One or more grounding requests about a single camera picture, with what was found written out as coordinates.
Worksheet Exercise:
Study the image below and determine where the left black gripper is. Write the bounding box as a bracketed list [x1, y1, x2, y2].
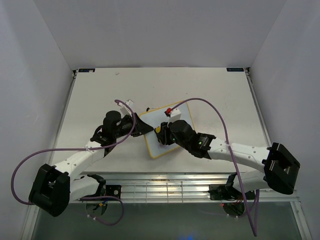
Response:
[114, 113, 155, 140]

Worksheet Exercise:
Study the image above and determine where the yellow whiteboard eraser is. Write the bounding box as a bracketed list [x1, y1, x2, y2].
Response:
[154, 126, 162, 134]

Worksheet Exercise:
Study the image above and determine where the yellow framed whiteboard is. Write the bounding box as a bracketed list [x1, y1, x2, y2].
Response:
[139, 102, 195, 159]

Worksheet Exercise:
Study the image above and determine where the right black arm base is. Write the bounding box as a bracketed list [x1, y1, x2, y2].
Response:
[208, 184, 243, 201]

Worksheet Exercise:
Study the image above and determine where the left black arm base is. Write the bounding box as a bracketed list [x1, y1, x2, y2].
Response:
[102, 184, 122, 199]

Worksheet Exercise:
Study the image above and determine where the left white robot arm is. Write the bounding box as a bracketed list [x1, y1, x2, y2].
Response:
[28, 110, 153, 217]

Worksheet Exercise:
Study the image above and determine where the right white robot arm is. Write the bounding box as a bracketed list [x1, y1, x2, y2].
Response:
[154, 120, 301, 199]

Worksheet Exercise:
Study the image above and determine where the black metal whiteboard stand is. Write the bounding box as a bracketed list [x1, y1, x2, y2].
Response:
[146, 107, 163, 112]

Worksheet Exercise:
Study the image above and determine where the left blue table label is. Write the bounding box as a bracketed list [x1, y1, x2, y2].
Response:
[78, 68, 96, 73]

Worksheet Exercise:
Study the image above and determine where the blue table label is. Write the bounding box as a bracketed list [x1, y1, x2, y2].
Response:
[226, 67, 244, 72]
[78, 68, 96, 73]

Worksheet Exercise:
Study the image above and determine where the right blue table label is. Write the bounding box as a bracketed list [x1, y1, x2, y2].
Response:
[226, 67, 244, 72]

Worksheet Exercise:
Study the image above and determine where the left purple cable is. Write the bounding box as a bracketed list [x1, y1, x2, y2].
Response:
[11, 99, 137, 225]

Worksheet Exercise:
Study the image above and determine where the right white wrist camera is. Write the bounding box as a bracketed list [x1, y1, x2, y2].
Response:
[164, 108, 182, 123]

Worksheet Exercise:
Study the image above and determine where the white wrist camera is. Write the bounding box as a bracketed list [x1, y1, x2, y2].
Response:
[118, 99, 134, 116]
[164, 108, 182, 123]

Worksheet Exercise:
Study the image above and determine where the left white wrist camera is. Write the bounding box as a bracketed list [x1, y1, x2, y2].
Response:
[118, 99, 134, 116]

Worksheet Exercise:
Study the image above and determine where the aluminium rail frame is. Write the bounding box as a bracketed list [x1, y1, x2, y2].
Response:
[28, 172, 301, 205]

